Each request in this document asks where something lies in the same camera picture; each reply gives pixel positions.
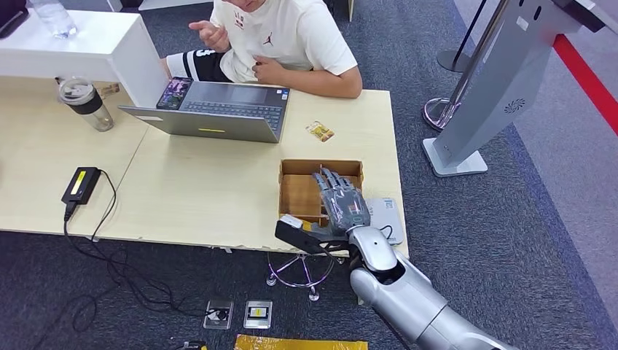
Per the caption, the person's left hand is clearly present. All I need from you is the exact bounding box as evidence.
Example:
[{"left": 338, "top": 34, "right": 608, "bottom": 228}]
[{"left": 251, "top": 54, "right": 289, "bottom": 85}]

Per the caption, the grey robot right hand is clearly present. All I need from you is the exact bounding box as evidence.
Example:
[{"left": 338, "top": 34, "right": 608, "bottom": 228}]
[{"left": 311, "top": 167, "right": 372, "bottom": 238}]

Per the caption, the person's right hand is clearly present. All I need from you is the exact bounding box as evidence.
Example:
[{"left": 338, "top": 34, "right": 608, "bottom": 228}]
[{"left": 188, "top": 20, "right": 232, "bottom": 53}]

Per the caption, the white card reader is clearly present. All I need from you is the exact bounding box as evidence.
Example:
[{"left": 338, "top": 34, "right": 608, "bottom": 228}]
[{"left": 364, "top": 197, "right": 405, "bottom": 246}]

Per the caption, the person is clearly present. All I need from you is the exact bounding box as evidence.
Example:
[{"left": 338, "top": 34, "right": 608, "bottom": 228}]
[{"left": 159, "top": 0, "right": 363, "bottom": 100}]

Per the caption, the yellow printed card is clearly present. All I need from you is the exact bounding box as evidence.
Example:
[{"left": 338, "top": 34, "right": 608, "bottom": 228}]
[{"left": 305, "top": 120, "right": 335, "bottom": 144}]

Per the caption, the wooden divided box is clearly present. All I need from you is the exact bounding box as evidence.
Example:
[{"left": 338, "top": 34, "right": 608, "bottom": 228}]
[{"left": 278, "top": 159, "right": 364, "bottom": 228}]

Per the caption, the black smartphone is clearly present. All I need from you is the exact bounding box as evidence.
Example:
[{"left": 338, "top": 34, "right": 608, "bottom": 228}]
[{"left": 155, "top": 76, "right": 194, "bottom": 111}]

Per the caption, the grey laptop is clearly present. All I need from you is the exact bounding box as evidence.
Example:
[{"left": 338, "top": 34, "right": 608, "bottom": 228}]
[{"left": 118, "top": 79, "right": 291, "bottom": 144}]

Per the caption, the chrome stool base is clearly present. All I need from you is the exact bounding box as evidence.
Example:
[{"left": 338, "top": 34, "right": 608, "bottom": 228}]
[{"left": 265, "top": 252, "right": 346, "bottom": 303}]

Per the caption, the white raised desk shelf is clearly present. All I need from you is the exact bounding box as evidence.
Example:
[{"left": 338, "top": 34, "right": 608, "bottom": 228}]
[{"left": 0, "top": 9, "right": 169, "bottom": 108}]

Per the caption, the silver floor socket yellow label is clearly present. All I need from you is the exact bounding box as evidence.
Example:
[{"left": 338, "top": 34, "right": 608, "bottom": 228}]
[{"left": 243, "top": 300, "right": 273, "bottom": 330}]

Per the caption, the clear tumbler with black band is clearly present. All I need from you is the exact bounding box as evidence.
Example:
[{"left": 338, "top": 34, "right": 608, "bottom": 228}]
[{"left": 58, "top": 77, "right": 115, "bottom": 133}]

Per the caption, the yellow plastic package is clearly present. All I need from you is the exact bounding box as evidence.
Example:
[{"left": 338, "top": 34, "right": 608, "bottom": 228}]
[{"left": 234, "top": 334, "right": 369, "bottom": 350}]

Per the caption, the chrome stanchion pole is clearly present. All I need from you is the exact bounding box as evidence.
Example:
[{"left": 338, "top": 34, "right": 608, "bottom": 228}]
[{"left": 423, "top": 0, "right": 512, "bottom": 132}]

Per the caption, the clear plastic water bottle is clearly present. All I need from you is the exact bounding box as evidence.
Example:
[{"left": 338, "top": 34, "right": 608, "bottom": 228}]
[{"left": 28, "top": 0, "right": 78, "bottom": 39}]

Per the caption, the silver floor socket with plug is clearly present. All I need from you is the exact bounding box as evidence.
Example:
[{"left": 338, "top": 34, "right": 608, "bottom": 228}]
[{"left": 203, "top": 300, "right": 235, "bottom": 331}]

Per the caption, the dark stanchion pole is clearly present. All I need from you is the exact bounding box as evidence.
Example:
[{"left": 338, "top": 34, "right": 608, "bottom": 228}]
[{"left": 437, "top": 0, "right": 490, "bottom": 74}]

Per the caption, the black power adapter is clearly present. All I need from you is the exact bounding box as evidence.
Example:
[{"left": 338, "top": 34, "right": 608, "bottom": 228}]
[{"left": 61, "top": 167, "right": 102, "bottom": 206}]

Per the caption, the grey kiosk stand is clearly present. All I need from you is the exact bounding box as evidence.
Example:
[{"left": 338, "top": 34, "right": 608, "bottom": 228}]
[{"left": 422, "top": 0, "right": 618, "bottom": 178}]

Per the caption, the black device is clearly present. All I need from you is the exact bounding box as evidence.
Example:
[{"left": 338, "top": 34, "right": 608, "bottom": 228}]
[{"left": 0, "top": 0, "right": 29, "bottom": 39}]

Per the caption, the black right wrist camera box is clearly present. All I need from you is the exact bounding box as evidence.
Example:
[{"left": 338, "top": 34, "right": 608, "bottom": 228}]
[{"left": 274, "top": 214, "right": 351, "bottom": 255}]

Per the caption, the black power cable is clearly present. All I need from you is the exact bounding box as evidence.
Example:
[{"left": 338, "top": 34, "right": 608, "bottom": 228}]
[{"left": 28, "top": 168, "right": 225, "bottom": 350}]

